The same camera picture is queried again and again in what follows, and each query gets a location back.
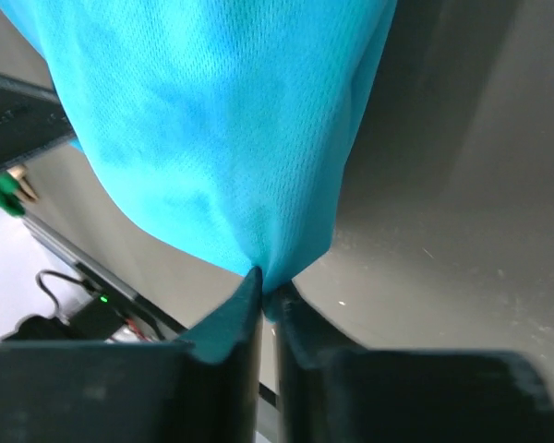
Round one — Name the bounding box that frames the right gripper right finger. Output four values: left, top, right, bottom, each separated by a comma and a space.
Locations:
269, 283, 554, 442

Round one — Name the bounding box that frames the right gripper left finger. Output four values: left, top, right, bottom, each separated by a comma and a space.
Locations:
0, 268, 262, 442

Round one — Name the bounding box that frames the teal t shirt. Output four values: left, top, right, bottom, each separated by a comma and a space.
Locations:
0, 1, 396, 319

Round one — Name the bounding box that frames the beige cardboard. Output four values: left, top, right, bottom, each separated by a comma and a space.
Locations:
7, 164, 39, 203

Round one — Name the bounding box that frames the green t shirt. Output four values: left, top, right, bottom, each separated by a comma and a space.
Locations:
0, 173, 25, 217

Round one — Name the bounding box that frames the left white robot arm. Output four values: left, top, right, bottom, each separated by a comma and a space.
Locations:
0, 74, 76, 174

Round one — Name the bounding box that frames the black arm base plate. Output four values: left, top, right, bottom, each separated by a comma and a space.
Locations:
0, 269, 187, 341

